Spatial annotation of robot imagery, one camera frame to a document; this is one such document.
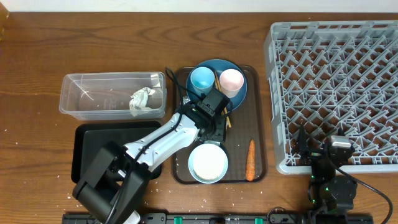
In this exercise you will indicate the light blue rice bowl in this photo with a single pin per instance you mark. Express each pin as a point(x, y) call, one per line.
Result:
point(208, 163)

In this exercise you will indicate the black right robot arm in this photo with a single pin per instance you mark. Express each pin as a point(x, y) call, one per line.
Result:
point(332, 195)

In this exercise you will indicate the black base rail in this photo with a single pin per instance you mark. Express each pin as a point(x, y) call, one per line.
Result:
point(161, 218)

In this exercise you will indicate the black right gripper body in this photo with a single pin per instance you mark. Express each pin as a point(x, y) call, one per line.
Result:
point(316, 153)

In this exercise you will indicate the light blue cup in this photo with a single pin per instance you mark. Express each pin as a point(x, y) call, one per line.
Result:
point(202, 79)

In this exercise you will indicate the silver yellow snack wrapper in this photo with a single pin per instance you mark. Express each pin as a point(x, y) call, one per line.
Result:
point(186, 99)

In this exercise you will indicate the clear plastic waste bin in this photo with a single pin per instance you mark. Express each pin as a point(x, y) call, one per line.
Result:
point(106, 96)

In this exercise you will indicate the dark blue plate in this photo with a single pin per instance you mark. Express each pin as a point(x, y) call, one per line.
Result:
point(218, 66)

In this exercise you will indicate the brown serving tray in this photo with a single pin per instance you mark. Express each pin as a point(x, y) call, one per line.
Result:
point(247, 124)

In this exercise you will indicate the pink cup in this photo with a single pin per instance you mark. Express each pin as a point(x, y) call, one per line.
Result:
point(231, 81)

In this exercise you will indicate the orange carrot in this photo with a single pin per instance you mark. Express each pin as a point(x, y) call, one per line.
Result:
point(250, 163)

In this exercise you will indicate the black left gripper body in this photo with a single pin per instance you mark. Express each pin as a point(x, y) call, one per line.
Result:
point(219, 135)

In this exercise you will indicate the wooden chopstick right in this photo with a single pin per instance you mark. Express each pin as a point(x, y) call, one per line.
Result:
point(228, 123)

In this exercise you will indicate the white napkin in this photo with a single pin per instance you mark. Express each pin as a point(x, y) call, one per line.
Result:
point(138, 102)

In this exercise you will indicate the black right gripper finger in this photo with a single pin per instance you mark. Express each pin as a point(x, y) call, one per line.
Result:
point(340, 132)
point(301, 146)

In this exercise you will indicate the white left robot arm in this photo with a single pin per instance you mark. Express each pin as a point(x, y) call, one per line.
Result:
point(117, 178)

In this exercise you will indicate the black waste tray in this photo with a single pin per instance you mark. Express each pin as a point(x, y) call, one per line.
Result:
point(89, 138)

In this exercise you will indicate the grey dishwasher rack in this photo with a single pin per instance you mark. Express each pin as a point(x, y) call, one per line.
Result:
point(330, 76)

